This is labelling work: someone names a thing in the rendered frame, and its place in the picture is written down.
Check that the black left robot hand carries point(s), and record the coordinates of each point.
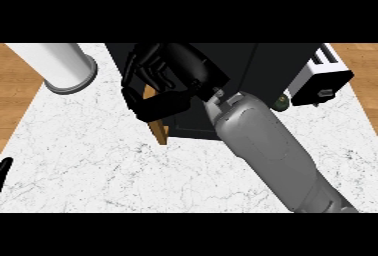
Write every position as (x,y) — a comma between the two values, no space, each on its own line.
(4,173)

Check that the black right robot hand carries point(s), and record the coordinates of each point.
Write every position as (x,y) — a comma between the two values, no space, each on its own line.
(183,71)

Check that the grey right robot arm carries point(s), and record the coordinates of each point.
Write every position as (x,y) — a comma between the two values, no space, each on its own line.
(268,150)

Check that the dark grey cabinet door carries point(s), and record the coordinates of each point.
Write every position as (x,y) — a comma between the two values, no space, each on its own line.
(256,73)

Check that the wooden cabinet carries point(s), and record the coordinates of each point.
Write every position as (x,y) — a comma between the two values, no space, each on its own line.
(159,128)

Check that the dark green wine bottle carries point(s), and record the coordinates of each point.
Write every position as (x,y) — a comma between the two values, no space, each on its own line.
(281,102)

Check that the white cylindrical appliance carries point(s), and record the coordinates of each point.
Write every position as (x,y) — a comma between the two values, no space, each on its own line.
(60,65)

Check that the white and black toaster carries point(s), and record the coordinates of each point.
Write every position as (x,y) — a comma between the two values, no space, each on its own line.
(320,78)

